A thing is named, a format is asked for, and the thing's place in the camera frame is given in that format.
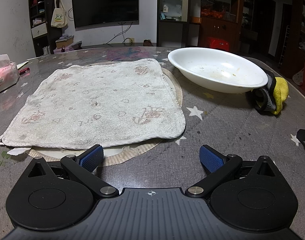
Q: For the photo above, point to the small red object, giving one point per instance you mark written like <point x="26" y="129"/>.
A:
<point x="24" y="71"/>

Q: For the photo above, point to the brown cardboard box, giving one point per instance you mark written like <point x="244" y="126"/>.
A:
<point x="65" y="41"/>

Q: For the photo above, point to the white storage box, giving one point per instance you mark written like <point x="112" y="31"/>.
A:
<point x="39" y="30"/>

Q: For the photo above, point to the dark shelf unit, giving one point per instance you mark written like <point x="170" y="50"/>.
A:
<point x="40" y="46"/>

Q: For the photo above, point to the beige tote bag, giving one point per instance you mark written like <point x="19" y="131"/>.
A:
<point x="58" y="17"/>

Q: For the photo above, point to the dark television stand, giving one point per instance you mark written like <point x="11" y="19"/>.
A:
<point x="112" y="45"/>

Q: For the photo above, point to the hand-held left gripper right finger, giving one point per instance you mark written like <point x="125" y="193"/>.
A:
<point x="211" y="158"/>

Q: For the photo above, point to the pink tissue pack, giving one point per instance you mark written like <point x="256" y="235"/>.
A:
<point x="2" y="77"/>

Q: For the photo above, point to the pink box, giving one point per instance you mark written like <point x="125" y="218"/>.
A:
<point x="67" y="48"/>

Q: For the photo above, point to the white paper scrap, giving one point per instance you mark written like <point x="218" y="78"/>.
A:
<point x="17" y="151"/>

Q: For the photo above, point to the red plastic stool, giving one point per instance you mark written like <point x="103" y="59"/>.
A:
<point x="218" y="43"/>

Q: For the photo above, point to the wall socket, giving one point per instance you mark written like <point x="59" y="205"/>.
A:
<point x="129" y="40"/>

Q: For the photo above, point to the brown shoe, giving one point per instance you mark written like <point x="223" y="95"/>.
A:
<point x="148" y="43"/>

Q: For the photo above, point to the bag of oranges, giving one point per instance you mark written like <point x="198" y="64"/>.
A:
<point x="212" y="13"/>

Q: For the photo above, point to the dark wooden cabinet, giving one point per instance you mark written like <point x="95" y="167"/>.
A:
<point x="217" y="30"/>

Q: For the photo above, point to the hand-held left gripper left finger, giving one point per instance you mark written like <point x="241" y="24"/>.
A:
<point x="92" y="158"/>

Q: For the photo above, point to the round woven placemat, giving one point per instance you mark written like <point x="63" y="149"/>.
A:
<point x="132" y="155"/>

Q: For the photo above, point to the white printed towel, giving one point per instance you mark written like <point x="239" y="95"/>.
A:
<point x="97" y="100"/>

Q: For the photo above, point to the grey star-print tablecloth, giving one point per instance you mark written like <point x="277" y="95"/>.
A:
<point x="230" y="120"/>

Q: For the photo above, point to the black television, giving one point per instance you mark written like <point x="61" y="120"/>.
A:
<point x="105" y="5"/>

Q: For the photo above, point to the white bowl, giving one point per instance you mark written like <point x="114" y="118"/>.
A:
<point x="212" y="67"/>

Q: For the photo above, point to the yellow and grey cloth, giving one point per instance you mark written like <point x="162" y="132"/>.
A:
<point x="280" y="90"/>

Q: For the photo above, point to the orange container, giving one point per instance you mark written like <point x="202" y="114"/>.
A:
<point x="196" y="20"/>

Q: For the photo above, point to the white paper sheet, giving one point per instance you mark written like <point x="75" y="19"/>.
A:
<point x="22" y="64"/>

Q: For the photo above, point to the red and white bag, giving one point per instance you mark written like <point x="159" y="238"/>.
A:
<point x="303" y="77"/>

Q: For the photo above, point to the glass door cabinet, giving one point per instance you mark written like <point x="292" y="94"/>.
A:
<point x="172" y="30"/>

